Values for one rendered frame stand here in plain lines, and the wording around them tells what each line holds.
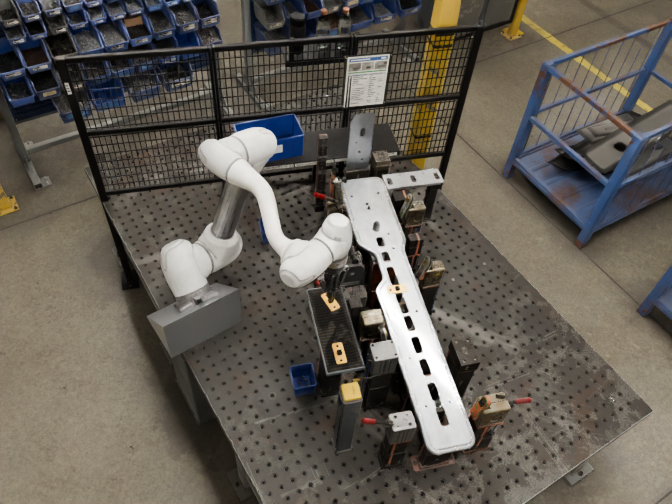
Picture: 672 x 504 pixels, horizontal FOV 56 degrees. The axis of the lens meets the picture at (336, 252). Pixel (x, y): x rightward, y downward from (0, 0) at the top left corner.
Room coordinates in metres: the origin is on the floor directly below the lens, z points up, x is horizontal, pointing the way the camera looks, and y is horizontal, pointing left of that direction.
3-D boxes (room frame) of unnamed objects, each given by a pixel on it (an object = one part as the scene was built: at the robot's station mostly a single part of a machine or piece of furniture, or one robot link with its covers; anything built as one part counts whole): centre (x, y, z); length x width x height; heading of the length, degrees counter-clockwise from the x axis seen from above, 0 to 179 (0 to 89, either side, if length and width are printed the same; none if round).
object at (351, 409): (1.01, -0.10, 0.92); 0.08 x 0.08 x 0.44; 17
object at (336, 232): (1.37, 0.01, 1.55); 0.13 x 0.11 x 0.16; 144
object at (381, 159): (2.33, -0.17, 0.88); 0.08 x 0.08 x 0.36; 17
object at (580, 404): (1.85, -0.01, 0.68); 2.56 x 1.61 x 0.04; 36
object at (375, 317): (1.38, -0.17, 0.89); 0.13 x 0.11 x 0.38; 107
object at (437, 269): (1.69, -0.42, 0.87); 0.12 x 0.09 x 0.35; 107
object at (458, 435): (1.57, -0.28, 1.00); 1.38 x 0.22 x 0.02; 17
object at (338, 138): (2.38, 0.19, 1.02); 0.90 x 0.22 x 0.03; 107
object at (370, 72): (2.58, -0.06, 1.30); 0.23 x 0.02 x 0.31; 107
